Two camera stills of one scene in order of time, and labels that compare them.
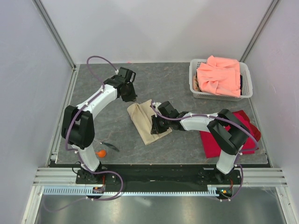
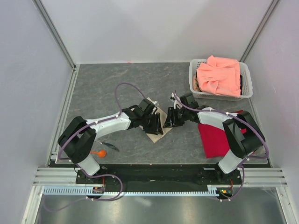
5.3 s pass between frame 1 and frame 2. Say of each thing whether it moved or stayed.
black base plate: stayed
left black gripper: moved
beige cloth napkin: moved
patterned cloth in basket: stayed
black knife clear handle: stayed
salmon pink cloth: stayed
